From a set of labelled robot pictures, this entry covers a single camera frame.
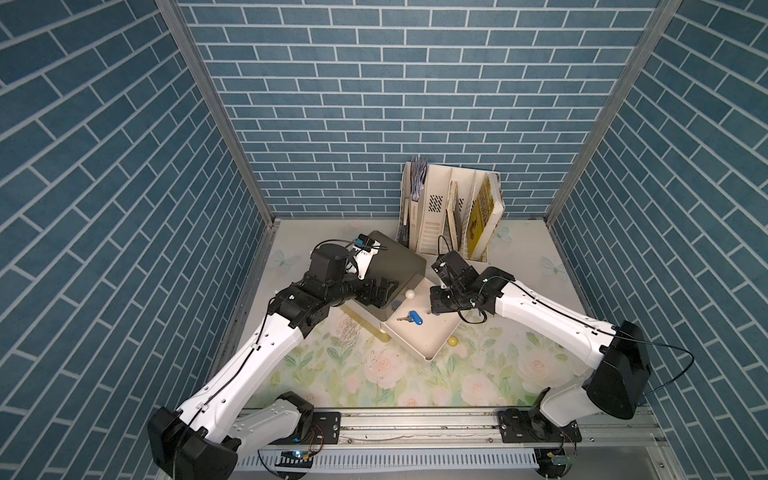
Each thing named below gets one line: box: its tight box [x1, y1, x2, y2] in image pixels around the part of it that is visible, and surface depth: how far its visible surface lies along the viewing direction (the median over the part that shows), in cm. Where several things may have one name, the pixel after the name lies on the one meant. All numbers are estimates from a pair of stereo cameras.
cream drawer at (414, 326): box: [381, 278, 463, 362], surface depth 85 cm
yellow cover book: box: [467, 172, 505, 260], surface depth 97 cm
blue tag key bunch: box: [396, 310, 424, 326], surface depth 86 cm
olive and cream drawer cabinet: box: [342, 230, 453, 362], surface depth 84 cm
